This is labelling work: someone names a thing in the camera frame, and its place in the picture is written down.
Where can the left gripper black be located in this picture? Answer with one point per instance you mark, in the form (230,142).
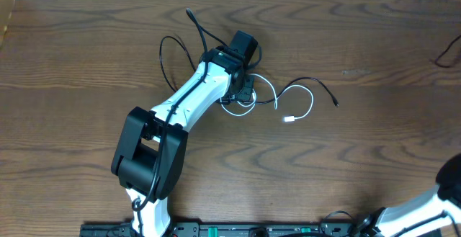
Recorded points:
(244,93)

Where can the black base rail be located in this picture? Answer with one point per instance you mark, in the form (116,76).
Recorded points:
(194,229)

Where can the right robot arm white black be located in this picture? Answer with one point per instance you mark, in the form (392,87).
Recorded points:
(434,209)

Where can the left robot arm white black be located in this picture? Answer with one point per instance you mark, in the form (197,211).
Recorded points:
(150,153)

